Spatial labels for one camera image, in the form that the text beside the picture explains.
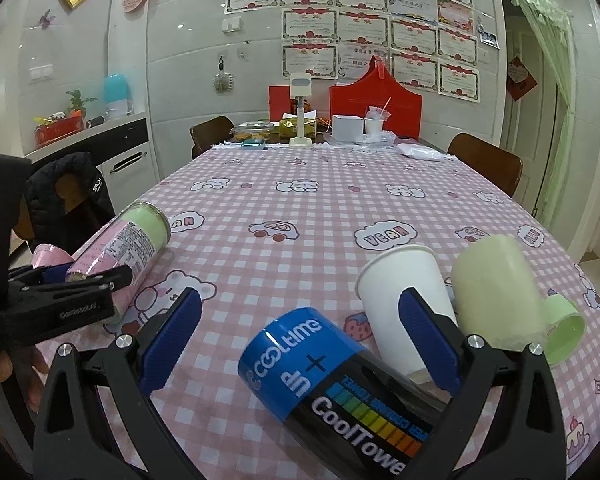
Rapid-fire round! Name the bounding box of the pink checkered tablecloth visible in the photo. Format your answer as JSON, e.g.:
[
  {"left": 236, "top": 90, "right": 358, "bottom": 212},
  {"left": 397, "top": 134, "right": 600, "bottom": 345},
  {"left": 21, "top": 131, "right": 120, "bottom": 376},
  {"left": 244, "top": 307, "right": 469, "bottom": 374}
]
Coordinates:
[{"left": 34, "top": 142, "right": 600, "bottom": 480}]

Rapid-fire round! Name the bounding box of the brown chair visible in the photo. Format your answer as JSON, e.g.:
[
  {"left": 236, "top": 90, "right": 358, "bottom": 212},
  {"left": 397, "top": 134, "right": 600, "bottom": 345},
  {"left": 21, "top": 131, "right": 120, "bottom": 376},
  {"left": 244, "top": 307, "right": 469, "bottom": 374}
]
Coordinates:
[
  {"left": 189, "top": 116, "right": 234, "bottom": 158},
  {"left": 448, "top": 132, "right": 524, "bottom": 197}
]

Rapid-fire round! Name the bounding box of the plastic cup with straw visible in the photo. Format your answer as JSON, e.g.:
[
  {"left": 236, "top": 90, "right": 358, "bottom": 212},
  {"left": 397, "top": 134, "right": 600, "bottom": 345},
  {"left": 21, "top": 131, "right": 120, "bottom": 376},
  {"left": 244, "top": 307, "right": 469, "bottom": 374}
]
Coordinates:
[{"left": 364, "top": 98, "right": 392, "bottom": 134}]

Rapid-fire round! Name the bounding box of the wall light switch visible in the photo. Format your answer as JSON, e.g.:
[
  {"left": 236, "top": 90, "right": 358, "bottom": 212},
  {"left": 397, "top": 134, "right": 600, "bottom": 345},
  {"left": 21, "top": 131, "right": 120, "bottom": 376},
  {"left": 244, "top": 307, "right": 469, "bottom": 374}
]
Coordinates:
[{"left": 29, "top": 64, "right": 54, "bottom": 81}]

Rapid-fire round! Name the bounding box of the right brown chair back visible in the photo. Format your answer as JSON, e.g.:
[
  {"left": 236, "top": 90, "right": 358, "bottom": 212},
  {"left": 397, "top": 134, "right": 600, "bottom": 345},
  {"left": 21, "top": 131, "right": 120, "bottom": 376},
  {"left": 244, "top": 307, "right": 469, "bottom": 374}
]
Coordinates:
[{"left": 448, "top": 132, "right": 524, "bottom": 197}]

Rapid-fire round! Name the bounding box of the white door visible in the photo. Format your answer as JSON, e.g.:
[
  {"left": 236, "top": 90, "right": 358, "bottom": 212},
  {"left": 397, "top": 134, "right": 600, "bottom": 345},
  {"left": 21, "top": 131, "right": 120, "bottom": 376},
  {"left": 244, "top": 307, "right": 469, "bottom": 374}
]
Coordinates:
[{"left": 501, "top": 16, "right": 559, "bottom": 216}]

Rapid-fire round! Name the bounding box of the red gift bag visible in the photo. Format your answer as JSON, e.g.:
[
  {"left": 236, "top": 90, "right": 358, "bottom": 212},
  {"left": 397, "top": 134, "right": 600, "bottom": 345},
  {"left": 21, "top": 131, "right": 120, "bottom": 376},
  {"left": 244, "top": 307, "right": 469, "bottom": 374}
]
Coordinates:
[{"left": 328, "top": 56, "right": 424, "bottom": 140}]

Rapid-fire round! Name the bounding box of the red diamond door sign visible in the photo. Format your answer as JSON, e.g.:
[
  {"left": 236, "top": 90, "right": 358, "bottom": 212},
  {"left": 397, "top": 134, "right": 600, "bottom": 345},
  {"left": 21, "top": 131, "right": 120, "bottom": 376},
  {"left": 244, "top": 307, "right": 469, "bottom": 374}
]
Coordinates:
[{"left": 506, "top": 56, "right": 538, "bottom": 102}]

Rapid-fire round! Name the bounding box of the hanging brush on wall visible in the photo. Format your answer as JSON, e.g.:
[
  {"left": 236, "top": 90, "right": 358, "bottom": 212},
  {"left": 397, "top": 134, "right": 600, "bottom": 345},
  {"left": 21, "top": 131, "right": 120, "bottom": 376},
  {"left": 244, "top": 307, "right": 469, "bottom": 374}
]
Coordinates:
[{"left": 213, "top": 56, "right": 233, "bottom": 93}]

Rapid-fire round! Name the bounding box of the white box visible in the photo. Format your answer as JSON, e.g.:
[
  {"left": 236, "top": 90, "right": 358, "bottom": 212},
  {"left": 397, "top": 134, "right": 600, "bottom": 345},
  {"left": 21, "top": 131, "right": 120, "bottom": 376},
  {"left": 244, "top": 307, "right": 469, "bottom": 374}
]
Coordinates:
[{"left": 332, "top": 115, "right": 364, "bottom": 143}]

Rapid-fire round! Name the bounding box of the white plastic bag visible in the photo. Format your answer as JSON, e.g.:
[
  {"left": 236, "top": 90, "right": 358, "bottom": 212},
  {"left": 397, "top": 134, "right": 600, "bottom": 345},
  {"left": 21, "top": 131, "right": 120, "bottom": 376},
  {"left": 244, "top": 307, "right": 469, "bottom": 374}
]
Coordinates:
[{"left": 396, "top": 143, "right": 455, "bottom": 162}]

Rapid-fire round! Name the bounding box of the pale green frosted cup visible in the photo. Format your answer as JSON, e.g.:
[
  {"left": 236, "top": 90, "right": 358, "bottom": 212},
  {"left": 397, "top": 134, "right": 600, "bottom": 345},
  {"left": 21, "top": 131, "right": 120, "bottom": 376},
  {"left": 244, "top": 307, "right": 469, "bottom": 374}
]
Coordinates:
[{"left": 451, "top": 235, "right": 546, "bottom": 351}]

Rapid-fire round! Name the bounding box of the red fruit tray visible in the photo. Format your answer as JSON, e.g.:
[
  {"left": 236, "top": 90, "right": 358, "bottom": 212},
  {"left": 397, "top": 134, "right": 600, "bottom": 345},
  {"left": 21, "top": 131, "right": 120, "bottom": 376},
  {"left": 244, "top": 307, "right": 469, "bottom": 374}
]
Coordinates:
[{"left": 34, "top": 110, "right": 85, "bottom": 148}]

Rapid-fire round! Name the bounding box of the black blue CoolTowel can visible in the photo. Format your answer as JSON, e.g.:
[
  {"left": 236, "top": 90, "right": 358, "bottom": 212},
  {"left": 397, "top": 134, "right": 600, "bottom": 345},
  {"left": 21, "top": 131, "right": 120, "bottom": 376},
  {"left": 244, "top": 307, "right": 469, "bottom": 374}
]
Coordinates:
[{"left": 237, "top": 308, "right": 445, "bottom": 479}]

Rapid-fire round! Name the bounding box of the pink green labelled jar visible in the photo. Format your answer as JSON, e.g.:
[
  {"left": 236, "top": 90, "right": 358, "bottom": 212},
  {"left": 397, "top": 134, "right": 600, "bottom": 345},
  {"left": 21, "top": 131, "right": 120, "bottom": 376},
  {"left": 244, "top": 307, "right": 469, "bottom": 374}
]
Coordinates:
[{"left": 66, "top": 200, "right": 171, "bottom": 324}]

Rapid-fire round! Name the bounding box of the white black cabinet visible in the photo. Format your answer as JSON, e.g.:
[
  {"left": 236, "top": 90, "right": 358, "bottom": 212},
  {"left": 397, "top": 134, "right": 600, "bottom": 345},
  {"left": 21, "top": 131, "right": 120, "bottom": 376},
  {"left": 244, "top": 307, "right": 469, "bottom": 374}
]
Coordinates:
[{"left": 27, "top": 113, "right": 159, "bottom": 212}]

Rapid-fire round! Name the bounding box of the small green plastic cup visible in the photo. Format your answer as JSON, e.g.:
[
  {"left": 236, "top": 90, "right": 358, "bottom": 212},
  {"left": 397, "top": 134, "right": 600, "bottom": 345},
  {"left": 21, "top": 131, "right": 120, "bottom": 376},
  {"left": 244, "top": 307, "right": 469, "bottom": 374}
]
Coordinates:
[{"left": 541, "top": 294, "right": 585, "bottom": 365}]

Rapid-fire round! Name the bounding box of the pink plastic cup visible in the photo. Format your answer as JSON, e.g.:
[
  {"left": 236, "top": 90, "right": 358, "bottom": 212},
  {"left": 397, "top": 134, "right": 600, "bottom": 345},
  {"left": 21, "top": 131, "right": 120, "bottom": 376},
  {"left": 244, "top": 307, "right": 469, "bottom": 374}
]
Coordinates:
[{"left": 31, "top": 244, "right": 74, "bottom": 269}]

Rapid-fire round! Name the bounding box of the small red box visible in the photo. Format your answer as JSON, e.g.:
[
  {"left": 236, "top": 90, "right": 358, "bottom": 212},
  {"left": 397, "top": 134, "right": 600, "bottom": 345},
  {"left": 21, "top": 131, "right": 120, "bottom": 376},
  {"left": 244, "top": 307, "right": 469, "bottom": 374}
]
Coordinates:
[{"left": 268, "top": 84, "right": 291, "bottom": 122}]

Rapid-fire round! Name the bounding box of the potted green plant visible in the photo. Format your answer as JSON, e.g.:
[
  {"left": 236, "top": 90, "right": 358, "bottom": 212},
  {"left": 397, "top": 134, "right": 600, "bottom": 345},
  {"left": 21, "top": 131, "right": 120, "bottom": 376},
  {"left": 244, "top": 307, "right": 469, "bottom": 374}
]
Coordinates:
[{"left": 65, "top": 89, "right": 97, "bottom": 118}]

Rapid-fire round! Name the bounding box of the teal white humidifier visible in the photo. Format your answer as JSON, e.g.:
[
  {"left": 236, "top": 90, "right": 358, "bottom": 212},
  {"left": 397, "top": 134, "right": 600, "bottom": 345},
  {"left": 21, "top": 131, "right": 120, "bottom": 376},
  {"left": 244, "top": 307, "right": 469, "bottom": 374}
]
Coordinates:
[{"left": 102, "top": 74, "right": 134, "bottom": 119}]

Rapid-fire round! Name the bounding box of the left brown chair back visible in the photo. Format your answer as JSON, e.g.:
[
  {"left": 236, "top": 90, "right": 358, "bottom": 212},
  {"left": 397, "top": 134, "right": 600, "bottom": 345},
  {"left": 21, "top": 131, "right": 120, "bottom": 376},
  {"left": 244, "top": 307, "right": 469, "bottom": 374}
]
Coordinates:
[{"left": 189, "top": 116, "right": 234, "bottom": 158}]

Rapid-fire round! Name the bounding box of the black jacket on chair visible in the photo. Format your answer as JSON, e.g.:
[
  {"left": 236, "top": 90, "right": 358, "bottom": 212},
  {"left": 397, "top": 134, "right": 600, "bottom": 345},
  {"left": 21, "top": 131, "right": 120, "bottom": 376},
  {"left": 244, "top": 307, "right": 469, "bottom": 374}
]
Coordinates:
[{"left": 16, "top": 152, "right": 114, "bottom": 254}]

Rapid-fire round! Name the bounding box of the white paper cup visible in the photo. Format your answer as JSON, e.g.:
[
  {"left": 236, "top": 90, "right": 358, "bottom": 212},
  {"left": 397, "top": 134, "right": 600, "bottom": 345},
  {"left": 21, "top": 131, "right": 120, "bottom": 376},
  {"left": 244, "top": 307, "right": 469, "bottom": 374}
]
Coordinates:
[{"left": 355, "top": 245, "right": 456, "bottom": 385}]

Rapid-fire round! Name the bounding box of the white desk lamp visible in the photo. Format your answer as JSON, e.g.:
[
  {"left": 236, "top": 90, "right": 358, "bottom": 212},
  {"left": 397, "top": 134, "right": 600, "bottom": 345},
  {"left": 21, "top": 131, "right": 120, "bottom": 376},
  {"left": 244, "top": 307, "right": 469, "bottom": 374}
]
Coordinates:
[{"left": 289, "top": 73, "right": 312, "bottom": 148}]

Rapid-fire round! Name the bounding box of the person's hand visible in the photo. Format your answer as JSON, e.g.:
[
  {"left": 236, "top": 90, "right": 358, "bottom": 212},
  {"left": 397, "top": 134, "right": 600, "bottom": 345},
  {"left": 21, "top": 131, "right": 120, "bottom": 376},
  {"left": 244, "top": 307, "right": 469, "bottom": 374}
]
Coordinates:
[{"left": 0, "top": 347, "right": 50, "bottom": 413}]

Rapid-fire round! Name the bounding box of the green lace door curtain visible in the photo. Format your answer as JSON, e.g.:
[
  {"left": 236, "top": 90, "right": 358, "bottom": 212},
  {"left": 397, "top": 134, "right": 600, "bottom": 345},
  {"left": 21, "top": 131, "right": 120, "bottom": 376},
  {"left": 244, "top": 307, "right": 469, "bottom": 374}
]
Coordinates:
[{"left": 503, "top": 0, "right": 574, "bottom": 228}]

